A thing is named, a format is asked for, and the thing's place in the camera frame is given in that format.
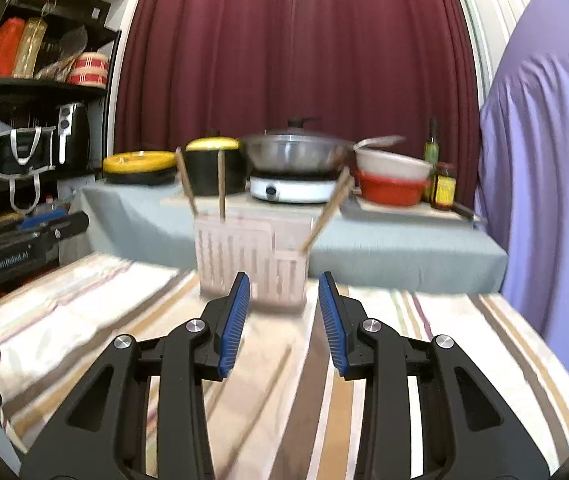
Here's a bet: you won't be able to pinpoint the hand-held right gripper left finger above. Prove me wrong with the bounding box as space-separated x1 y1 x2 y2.
18 271 252 480

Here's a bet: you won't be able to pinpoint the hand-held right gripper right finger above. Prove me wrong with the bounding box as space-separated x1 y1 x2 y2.
317 270 551 480

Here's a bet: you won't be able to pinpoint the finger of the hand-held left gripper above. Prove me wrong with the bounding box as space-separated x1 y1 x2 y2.
37 211 90 247
20 211 73 231

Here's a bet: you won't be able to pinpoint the wooden chopstick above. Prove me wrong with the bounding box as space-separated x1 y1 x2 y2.
217 149 228 223
309 175 356 242
222 345 295 467
298 166 351 255
174 146 200 217

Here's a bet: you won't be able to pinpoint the white perforated utensil holder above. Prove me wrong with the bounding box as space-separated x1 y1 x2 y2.
193 212 313 309

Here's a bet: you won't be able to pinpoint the black pan with yellow lid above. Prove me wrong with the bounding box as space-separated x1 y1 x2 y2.
103 150 178 186

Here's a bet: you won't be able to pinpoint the black air fryer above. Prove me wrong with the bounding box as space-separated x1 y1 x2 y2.
54 102 91 172

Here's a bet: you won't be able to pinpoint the grey tablecloth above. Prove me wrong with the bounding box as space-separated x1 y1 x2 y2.
64 180 508 295

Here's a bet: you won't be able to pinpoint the black shelf unit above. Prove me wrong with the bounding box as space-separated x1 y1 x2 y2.
0 0 123 293

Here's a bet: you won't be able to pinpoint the striped tablecloth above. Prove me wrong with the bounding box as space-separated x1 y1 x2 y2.
0 252 569 480

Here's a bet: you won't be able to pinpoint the black pot with yellow lid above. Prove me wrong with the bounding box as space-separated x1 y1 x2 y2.
183 134 249 197

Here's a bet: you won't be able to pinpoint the white induction cooker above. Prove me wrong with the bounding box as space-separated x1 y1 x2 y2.
248 171 346 205

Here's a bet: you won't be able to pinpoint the red bowl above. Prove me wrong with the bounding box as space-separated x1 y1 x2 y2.
353 170 431 207

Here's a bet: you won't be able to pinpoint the gold bag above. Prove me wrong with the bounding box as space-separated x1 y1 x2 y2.
13 16 48 80

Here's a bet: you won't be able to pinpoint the white bowl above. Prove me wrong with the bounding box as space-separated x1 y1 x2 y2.
353 145 436 182

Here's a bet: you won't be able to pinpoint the red bag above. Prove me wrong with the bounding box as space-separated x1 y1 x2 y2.
0 16 26 79

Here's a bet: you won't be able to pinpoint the steel wok with glass lid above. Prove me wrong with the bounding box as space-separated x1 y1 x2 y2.
238 116 358 177

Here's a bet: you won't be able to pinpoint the brown sauce jar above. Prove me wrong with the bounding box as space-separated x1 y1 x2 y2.
431 161 458 211

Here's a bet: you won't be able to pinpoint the dark grey mesh utensil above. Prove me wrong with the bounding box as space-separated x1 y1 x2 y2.
59 25 90 58

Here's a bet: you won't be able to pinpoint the green glass bottle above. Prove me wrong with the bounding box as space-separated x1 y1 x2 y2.
424 117 441 201

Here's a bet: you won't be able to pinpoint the black box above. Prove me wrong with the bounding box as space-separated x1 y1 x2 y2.
59 0 114 24

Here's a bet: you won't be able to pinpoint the purple cloth cover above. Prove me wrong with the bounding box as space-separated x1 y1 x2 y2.
474 0 569 403

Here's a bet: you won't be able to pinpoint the maroon curtain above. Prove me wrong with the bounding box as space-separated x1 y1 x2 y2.
113 0 481 188

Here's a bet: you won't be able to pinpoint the white panel door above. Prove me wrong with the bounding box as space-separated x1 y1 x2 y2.
457 0 562 108

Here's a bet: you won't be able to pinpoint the black tote bag white straps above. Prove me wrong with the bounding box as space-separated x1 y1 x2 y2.
0 125 58 214

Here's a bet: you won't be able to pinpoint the black handled knife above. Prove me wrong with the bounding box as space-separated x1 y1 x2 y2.
451 200 488 224

